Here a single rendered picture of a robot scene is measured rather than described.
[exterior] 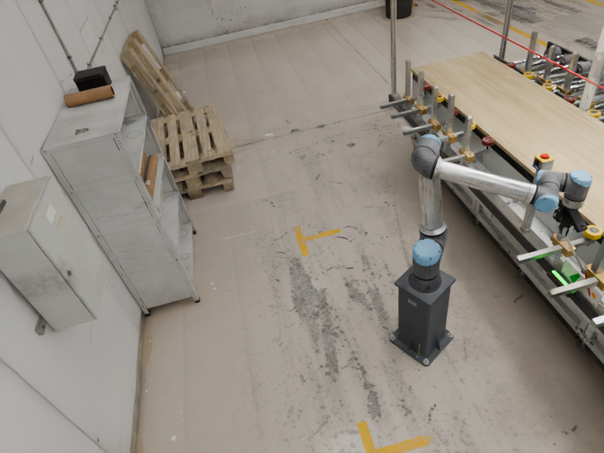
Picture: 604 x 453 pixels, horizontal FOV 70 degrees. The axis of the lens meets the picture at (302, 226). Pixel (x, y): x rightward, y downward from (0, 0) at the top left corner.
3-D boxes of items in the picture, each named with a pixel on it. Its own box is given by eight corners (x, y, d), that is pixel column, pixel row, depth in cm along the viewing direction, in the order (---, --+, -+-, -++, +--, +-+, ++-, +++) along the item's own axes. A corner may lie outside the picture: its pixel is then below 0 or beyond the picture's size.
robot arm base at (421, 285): (429, 298, 245) (430, 287, 238) (401, 281, 256) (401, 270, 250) (448, 279, 253) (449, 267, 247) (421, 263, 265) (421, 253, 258)
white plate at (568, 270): (595, 308, 214) (601, 296, 207) (560, 271, 233) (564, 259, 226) (596, 308, 214) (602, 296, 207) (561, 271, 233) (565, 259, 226)
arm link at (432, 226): (417, 255, 257) (406, 146, 211) (424, 235, 268) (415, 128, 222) (444, 259, 250) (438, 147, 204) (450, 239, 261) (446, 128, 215)
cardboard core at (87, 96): (62, 98, 277) (109, 87, 279) (65, 93, 283) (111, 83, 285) (68, 109, 282) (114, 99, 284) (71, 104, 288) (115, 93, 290)
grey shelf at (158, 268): (145, 316, 345) (39, 151, 243) (150, 243, 412) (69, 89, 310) (199, 301, 348) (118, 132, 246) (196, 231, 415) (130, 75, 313)
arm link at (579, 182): (569, 166, 196) (594, 169, 192) (562, 188, 205) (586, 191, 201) (568, 178, 190) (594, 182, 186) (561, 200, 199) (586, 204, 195)
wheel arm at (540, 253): (518, 265, 226) (519, 260, 224) (514, 261, 229) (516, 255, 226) (594, 244, 230) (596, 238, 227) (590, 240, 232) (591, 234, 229)
